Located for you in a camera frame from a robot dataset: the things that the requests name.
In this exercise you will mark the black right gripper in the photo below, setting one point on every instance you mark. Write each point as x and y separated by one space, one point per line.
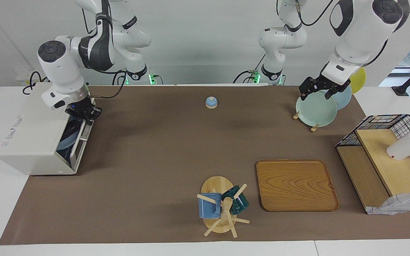
84 109

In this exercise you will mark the pale green plate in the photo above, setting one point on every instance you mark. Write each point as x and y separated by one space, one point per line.
315 110

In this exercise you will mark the wooden mug tree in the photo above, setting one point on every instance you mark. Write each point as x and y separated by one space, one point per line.
215 185

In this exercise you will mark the white toaster oven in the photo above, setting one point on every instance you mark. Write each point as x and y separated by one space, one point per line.
30 135

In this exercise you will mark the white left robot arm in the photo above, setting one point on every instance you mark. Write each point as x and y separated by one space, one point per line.
361 35

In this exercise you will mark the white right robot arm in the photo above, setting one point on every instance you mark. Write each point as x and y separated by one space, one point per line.
62 71

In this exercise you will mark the marble pattern cloth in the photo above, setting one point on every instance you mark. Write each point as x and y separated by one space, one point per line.
397 204

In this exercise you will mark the blue mug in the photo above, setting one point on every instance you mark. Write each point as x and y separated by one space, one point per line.
208 208

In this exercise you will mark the light blue ribbed plate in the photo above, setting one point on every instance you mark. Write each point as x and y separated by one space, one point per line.
66 144

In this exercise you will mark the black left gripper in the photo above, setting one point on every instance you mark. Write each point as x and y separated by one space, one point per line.
322 83

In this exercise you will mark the glass oven door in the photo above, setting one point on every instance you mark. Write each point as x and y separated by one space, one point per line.
80 149

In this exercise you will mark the brown table mat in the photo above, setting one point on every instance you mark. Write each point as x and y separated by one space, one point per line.
155 160

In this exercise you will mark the dark green mug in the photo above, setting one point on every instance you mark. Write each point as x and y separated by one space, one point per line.
240 204

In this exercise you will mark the wooden plate rack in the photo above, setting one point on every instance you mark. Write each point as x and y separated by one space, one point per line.
314 128

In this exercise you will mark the wooden serving tray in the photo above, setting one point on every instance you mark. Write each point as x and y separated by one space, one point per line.
295 185

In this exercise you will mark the white socket box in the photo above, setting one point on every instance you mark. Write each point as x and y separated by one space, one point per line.
21 79

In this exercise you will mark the light blue smooth plate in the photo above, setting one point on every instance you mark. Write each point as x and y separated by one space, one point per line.
343 99

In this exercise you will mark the white plastic cup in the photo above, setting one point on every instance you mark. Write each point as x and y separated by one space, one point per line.
402 149

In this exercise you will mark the yellow plate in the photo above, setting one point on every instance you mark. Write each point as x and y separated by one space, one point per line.
358 80

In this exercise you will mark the wooden step shelf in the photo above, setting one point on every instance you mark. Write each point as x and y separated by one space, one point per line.
393 167

